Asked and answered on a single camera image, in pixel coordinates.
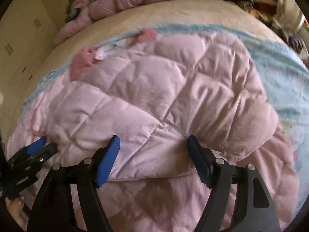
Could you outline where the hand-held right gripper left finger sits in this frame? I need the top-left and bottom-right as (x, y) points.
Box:
(26, 135), (121, 232)

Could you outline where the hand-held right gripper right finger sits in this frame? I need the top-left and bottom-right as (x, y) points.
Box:
(187, 135), (282, 232)

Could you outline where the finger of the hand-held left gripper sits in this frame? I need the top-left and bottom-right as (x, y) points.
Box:
(29, 142), (58, 168)
(14, 136), (47, 161)

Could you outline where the pink quilted jacket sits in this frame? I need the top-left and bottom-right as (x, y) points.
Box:
(6, 28), (294, 232)

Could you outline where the person's left hand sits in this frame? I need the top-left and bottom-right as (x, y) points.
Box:
(5, 194), (29, 226)

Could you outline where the cream wardrobe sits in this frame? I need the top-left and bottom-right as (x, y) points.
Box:
(0, 0), (70, 116)

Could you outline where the light blue printed blanket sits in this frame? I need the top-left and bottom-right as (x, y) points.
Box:
(23, 24), (309, 182)

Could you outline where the teal cloth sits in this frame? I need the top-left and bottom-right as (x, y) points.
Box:
(68, 0), (94, 22)

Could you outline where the bed with beige sheet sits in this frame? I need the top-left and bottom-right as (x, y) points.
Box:
(7, 0), (288, 138)

